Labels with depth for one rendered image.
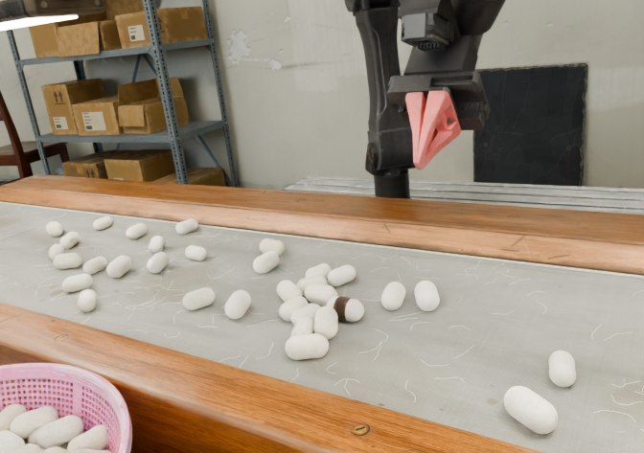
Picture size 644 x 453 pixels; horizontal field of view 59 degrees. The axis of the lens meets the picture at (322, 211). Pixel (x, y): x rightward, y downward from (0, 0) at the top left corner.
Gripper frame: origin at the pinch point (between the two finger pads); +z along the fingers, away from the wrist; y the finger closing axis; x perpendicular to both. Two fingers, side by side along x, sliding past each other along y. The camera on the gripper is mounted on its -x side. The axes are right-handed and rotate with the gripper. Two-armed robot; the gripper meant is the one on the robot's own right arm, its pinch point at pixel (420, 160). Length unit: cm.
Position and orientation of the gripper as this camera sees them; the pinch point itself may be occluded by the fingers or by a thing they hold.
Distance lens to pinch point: 61.1
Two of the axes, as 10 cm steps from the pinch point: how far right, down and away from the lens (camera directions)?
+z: -3.2, 8.5, -4.1
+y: 8.5, 0.7, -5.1
